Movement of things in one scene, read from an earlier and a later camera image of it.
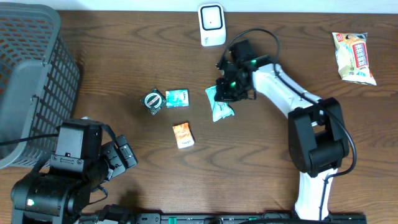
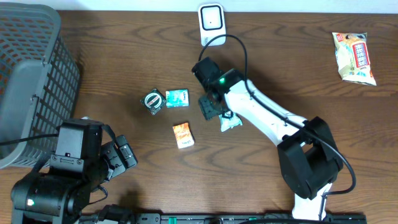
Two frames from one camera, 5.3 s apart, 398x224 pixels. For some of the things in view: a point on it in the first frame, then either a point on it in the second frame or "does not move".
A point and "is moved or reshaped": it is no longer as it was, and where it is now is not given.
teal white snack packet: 219,110 is moved or reshaped
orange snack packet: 184,134 does not move
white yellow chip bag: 352,55 does not move
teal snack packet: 177,98 does not move
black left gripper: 123,151 does not move
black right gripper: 222,94 -> 206,110
